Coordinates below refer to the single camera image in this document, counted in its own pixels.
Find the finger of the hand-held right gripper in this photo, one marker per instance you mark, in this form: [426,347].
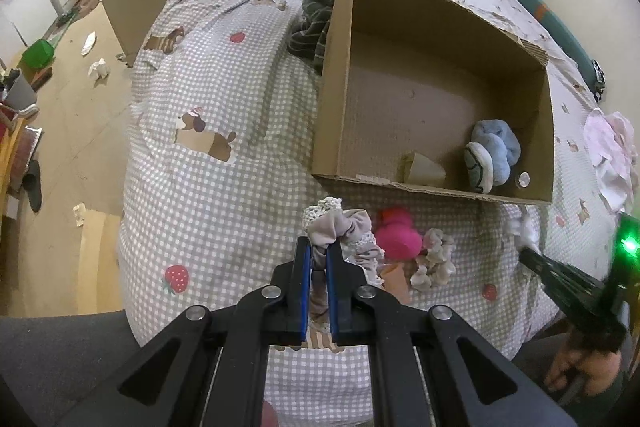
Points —
[542,269]

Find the small silver cap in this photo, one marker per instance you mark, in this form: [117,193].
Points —
[523,180]

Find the checkered bedsheet with dog print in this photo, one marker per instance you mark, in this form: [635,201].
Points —
[215,82]

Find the person's right hand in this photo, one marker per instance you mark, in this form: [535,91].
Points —
[575,369]

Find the pink white cloth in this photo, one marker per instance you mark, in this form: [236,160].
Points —
[612,152]

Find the grey scrunchie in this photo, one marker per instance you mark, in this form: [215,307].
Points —
[335,232]

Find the beige floral scrunchie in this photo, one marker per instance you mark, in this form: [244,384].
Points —
[434,257]

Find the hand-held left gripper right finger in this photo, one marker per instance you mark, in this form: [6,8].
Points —
[334,292]

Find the wooden board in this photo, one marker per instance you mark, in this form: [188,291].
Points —
[97,257]

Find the crumpled white tissue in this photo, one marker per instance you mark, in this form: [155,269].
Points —
[80,213]
[88,43]
[98,69]

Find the dark striped cloth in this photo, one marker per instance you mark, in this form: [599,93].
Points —
[312,32]

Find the blue fluffy sock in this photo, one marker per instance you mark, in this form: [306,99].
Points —
[497,152]

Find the teal cushion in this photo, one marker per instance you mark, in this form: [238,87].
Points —
[547,24]

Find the peach cloth piece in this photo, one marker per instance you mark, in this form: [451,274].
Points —
[396,281]

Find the white green fluffy sock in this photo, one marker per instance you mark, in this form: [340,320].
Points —
[477,169]

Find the white lace scrunchie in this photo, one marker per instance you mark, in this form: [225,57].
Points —
[322,208]

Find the grey bin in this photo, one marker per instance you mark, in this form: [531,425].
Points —
[20,94]

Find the small black object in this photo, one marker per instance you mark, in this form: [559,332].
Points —
[598,77]

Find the beige paper scrap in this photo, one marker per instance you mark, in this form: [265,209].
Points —
[422,169]

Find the green dustpan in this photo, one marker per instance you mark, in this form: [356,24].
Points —
[37,54]

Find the black slipper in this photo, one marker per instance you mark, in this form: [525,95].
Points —
[32,187]

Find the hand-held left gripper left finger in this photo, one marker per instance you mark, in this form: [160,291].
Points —
[301,292]

